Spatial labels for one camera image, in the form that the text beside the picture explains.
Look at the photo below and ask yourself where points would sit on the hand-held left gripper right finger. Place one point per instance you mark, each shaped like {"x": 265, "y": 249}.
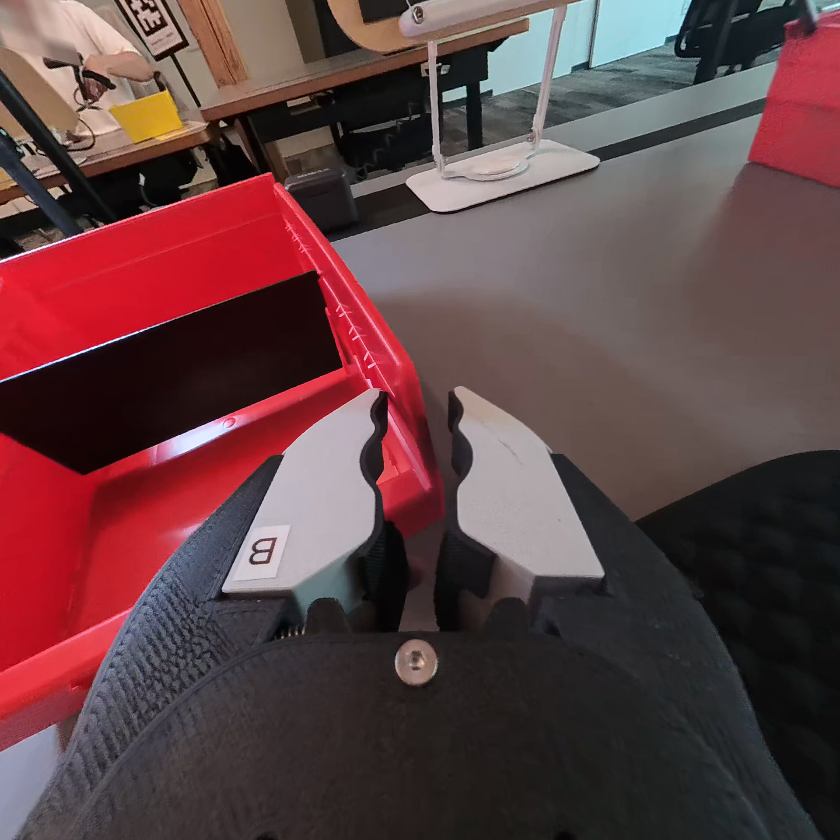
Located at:
{"x": 525, "y": 512}

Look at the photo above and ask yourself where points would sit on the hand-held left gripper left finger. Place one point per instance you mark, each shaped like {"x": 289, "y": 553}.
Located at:
{"x": 321, "y": 499}

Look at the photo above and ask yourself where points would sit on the black honeycomb wrist pad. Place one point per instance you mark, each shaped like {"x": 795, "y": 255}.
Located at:
{"x": 754, "y": 558}

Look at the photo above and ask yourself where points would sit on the red bin with black divider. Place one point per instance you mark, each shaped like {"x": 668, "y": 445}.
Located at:
{"x": 164, "y": 262}

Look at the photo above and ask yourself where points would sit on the small dark grey box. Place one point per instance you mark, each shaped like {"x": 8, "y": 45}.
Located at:
{"x": 321, "y": 197}

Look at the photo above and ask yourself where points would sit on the white desk lamp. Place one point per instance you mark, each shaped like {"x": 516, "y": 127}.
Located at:
{"x": 558, "y": 170}

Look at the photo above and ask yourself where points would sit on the wooden table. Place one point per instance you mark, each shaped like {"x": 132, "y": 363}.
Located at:
{"x": 328, "y": 79}
{"x": 131, "y": 154}

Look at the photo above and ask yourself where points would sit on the yellow bin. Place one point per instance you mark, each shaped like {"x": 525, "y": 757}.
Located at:
{"x": 148, "y": 118}

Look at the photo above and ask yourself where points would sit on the black light stand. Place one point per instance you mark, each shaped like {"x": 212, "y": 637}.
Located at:
{"x": 59, "y": 148}

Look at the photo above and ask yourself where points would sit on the wooden pillar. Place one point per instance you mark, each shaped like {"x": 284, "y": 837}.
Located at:
{"x": 213, "y": 39}

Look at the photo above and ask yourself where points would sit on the red storage bin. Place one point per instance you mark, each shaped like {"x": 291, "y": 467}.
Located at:
{"x": 800, "y": 98}

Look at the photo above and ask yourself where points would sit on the black white marker sign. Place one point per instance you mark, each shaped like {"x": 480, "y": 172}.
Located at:
{"x": 151, "y": 26}

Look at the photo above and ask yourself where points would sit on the black office chair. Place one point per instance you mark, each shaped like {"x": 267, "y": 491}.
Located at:
{"x": 722, "y": 33}

